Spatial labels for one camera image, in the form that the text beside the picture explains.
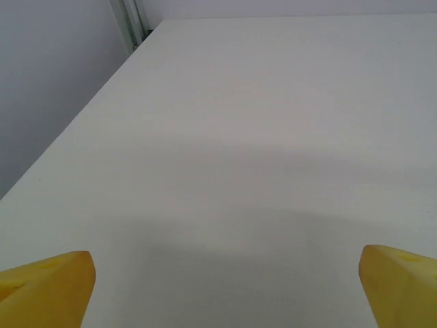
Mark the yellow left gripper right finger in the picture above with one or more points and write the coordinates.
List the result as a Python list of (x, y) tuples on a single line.
[(403, 294)]

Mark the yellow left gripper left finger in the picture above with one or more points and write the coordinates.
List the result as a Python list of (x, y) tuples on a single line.
[(44, 297)]

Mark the aluminium frame post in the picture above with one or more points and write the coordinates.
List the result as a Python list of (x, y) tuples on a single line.
[(131, 24)]

